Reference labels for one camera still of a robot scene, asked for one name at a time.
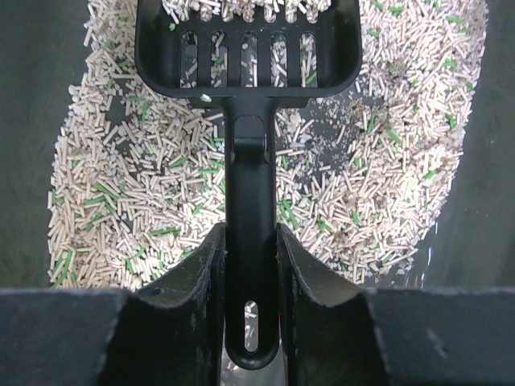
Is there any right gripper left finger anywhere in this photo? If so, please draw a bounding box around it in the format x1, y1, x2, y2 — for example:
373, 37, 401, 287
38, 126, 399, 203
1, 224, 225, 385

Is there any grey litter box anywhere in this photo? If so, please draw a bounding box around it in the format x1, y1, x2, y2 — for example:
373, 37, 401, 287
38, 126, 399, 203
0, 0, 515, 386

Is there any black litter scoop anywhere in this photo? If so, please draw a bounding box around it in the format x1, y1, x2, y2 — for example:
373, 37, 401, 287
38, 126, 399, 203
134, 1, 362, 370

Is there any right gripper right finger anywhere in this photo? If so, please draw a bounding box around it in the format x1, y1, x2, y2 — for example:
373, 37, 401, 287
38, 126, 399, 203
277, 225, 514, 385

